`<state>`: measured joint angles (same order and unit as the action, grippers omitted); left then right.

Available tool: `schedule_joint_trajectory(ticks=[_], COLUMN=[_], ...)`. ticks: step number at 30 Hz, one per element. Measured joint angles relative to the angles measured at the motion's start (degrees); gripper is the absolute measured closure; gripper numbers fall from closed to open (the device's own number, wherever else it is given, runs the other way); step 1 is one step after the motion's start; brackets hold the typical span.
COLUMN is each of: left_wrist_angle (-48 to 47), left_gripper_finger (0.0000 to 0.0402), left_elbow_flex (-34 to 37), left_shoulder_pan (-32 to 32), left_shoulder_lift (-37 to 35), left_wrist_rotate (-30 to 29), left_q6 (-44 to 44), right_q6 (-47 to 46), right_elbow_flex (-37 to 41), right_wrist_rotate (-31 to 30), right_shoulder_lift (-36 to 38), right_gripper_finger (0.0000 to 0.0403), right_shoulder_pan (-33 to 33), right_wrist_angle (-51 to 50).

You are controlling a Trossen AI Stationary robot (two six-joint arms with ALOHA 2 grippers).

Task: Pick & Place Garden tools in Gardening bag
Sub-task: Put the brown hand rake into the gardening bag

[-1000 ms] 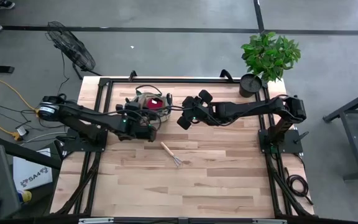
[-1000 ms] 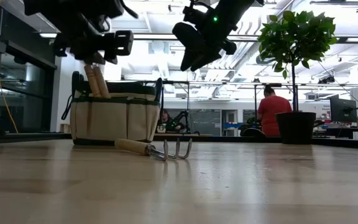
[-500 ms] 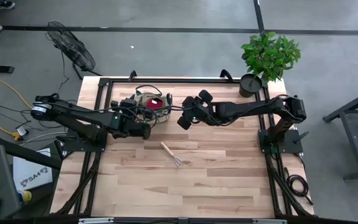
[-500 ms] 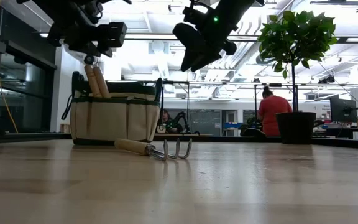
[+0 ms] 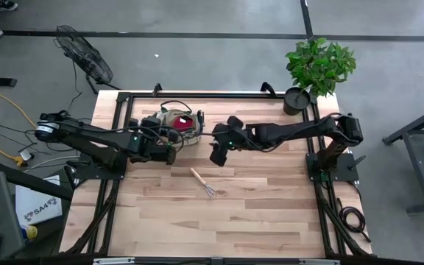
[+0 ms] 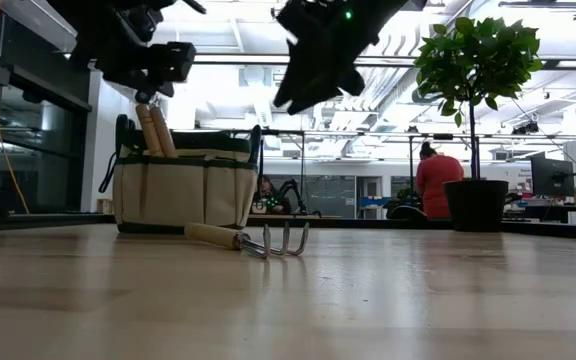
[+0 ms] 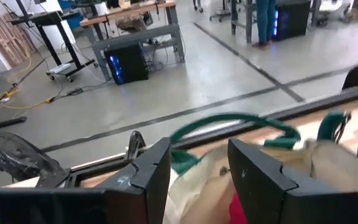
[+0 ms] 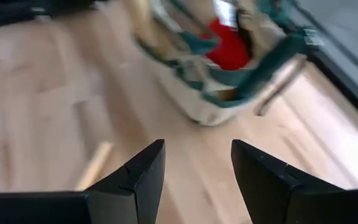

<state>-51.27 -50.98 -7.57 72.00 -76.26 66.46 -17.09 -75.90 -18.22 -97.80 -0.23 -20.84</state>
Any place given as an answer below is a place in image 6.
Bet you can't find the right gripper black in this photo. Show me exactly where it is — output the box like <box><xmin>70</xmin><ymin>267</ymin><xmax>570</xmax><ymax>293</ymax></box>
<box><xmin>273</xmin><ymin>0</ymin><xmax>384</xmax><ymax>116</ymax></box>

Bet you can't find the small trowel wooden handle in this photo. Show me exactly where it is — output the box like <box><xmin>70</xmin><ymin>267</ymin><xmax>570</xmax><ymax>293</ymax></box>
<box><xmin>135</xmin><ymin>103</ymin><xmax>165</xmax><ymax>159</ymax></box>

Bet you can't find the beige green gardening bag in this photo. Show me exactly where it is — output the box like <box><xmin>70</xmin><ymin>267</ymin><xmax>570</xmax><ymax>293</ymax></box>
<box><xmin>98</xmin><ymin>113</ymin><xmax>263</xmax><ymax>235</ymax></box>

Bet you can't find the person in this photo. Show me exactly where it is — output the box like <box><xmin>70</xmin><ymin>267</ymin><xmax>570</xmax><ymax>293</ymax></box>
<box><xmin>251</xmin><ymin>174</ymin><xmax>293</xmax><ymax>215</ymax></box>
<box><xmin>414</xmin><ymin>141</ymin><xmax>467</xmax><ymax>220</ymax></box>

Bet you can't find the blue storage bin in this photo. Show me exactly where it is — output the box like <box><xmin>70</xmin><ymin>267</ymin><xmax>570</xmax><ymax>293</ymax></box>
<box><xmin>359</xmin><ymin>195</ymin><xmax>389</xmax><ymax>210</ymax></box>

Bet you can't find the green leafy tree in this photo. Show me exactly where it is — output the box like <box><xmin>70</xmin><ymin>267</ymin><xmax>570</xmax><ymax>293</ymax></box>
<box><xmin>412</xmin><ymin>16</ymin><xmax>544</xmax><ymax>181</ymax></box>

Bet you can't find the black plant pot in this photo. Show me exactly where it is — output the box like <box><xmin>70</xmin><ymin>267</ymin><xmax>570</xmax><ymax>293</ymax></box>
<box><xmin>441</xmin><ymin>178</ymin><xmax>510</xmax><ymax>234</ymax></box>

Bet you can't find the black computer monitor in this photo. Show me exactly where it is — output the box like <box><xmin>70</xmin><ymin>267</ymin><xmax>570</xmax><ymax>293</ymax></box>
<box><xmin>530</xmin><ymin>155</ymin><xmax>576</xmax><ymax>199</ymax></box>

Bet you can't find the black desk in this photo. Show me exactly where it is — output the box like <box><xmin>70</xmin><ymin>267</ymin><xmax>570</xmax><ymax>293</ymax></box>
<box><xmin>502</xmin><ymin>197</ymin><xmax>576</xmax><ymax>225</ymax></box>

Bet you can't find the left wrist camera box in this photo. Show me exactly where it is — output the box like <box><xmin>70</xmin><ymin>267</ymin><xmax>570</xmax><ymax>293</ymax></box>
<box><xmin>148</xmin><ymin>41</ymin><xmax>198</xmax><ymax>84</ymax></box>

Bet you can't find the black aluminium table frame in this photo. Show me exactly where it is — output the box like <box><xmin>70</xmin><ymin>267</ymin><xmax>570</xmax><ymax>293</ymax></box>
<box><xmin>0</xmin><ymin>212</ymin><xmax>576</xmax><ymax>242</ymax></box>

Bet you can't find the hand rake wooden handle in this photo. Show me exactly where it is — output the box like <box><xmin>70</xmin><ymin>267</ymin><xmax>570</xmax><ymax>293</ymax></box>
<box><xmin>183</xmin><ymin>220</ymin><xmax>311</xmax><ymax>260</ymax></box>

